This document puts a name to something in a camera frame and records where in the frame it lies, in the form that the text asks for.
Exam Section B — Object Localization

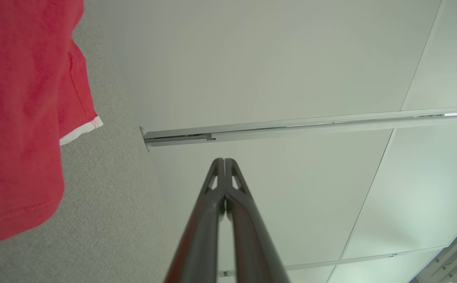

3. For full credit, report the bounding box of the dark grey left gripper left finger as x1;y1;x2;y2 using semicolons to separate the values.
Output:
165;158;226;283

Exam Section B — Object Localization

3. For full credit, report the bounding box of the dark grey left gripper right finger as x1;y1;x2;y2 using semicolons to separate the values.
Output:
225;158;290;283

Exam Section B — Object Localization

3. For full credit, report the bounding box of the red shorts white trim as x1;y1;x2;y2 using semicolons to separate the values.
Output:
0;0;104;250

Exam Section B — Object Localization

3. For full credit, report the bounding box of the grey fabric sofa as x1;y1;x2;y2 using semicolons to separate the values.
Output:
0;0;186;283

